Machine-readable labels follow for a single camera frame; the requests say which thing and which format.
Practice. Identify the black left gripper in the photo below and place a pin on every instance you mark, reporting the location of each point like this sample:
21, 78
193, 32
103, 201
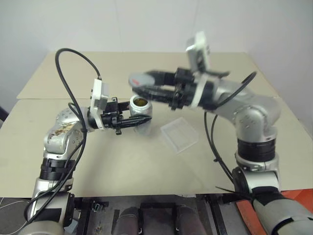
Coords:
112, 112

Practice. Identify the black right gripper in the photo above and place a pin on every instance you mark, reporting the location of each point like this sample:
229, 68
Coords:
183, 88

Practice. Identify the silver jar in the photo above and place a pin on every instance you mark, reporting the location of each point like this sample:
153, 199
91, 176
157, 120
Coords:
144, 111

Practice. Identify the red and grey jar lid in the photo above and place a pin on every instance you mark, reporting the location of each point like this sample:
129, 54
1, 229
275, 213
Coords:
139, 78

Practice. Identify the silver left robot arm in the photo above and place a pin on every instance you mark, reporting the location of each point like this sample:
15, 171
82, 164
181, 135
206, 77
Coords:
61, 137

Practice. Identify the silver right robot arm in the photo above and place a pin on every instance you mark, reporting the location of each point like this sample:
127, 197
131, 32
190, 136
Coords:
254, 110

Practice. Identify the yellow jar contents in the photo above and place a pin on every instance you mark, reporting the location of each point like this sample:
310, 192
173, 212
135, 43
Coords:
140, 101

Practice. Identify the clear plastic box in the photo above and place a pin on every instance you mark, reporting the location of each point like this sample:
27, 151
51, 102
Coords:
179, 134

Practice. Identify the small metal clip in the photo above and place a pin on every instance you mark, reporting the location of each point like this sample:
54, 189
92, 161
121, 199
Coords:
97, 207

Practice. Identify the dark rounded shape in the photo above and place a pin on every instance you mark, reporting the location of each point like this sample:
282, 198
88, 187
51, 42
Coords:
189, 220
128, 220

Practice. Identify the black object at table edge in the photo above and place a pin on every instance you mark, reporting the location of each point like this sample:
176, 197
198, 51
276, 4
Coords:
3, 113

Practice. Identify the orange red panel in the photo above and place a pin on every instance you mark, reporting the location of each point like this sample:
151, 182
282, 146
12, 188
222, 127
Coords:
296, 195

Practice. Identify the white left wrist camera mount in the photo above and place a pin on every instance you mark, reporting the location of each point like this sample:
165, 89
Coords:
96, 98

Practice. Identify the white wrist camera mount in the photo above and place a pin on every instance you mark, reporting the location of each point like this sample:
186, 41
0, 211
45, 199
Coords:
199, 49
96, 98

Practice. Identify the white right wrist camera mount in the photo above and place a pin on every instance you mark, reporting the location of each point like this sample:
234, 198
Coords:
199, 49

